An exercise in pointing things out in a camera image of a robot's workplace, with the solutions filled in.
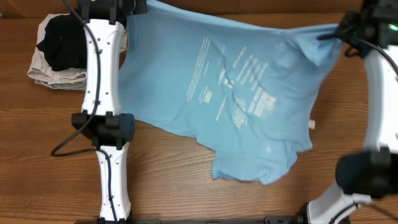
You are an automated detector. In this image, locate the light blue printed t-shirt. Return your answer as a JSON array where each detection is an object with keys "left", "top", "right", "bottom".
[{"left": 119, "top": 1, "right": 343, "bottom": 184}]

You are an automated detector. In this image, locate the grey folded garment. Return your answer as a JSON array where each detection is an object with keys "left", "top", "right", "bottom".
[{"left": 34, "top": 80, "right": 86, "bottom": 91}]

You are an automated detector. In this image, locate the beige folded garment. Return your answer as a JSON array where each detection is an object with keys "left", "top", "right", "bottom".
[{"left": 27, "top": 14, "right": 127, "bottom": 85}]

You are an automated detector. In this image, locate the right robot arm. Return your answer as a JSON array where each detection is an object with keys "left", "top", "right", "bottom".
[{"left": 264, "top": 0, "right": 397, "bottom": 224}]

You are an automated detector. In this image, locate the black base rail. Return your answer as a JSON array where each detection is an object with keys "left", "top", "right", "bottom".
[{"left": 74, "top": 216, "right": 302, "bottom": 224}]

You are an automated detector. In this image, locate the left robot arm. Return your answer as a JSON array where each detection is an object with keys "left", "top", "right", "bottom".
[{"left": 72, "top": 0, "right": 147, "bottom": 223}]

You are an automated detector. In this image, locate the black folded garment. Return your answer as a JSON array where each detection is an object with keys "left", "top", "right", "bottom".
[{"left": 36, "top": 14, "right": 87, "bottom": 72}]

